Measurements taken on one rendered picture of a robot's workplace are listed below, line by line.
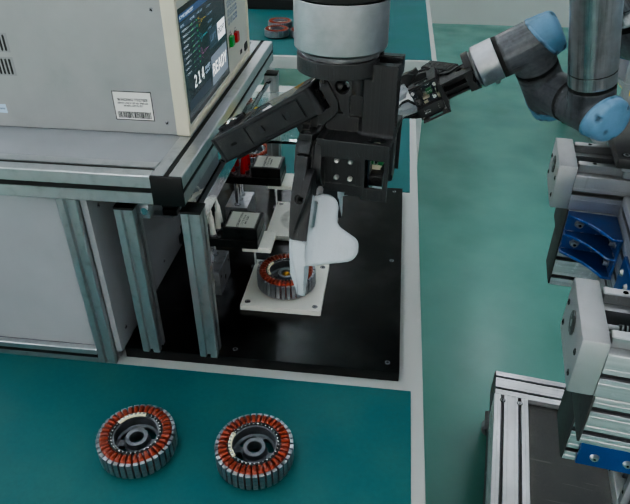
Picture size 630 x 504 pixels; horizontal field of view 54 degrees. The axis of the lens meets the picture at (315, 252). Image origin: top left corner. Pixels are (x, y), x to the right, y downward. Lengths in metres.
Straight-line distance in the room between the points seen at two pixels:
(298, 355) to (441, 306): 1.42
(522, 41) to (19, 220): 0.86
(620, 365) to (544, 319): 1.62
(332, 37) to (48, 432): 0.77
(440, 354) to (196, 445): 1.38
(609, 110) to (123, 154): 0.75
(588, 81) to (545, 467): 0.98
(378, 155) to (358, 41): 0.09
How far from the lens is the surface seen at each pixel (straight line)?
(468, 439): 1.98
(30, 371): 1.16
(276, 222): 1.38
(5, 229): 1.05
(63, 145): 1.00
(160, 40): 0.94
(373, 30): 0.49
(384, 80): 0.50
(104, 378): 1.10
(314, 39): 0.49
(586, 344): 0.82
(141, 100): 0.99
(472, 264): 2.68
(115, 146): 0.97
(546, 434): 1.77
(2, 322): 1.18
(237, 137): 0.55
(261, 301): 1.15
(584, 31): 1.06
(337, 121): 0.53
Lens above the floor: 1.50
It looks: 34 degrees down
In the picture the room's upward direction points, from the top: straight up
